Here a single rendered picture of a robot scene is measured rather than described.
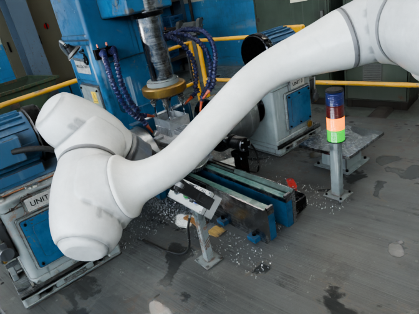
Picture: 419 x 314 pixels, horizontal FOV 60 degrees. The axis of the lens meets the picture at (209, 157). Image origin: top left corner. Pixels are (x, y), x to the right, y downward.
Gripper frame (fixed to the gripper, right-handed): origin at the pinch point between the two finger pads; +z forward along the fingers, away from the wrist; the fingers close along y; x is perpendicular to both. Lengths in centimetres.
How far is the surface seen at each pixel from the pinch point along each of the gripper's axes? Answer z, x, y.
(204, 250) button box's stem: 27.2, 12.7, 16.2
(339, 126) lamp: 44, -45, 3
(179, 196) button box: 10.4, 1.8, 20.0
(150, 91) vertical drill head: 6, -28, 60
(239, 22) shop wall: 325, -355, 488
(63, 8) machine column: -27, -43, 97
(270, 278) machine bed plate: 36.3, 10.2, -3.8
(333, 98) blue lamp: 35, -51, 4
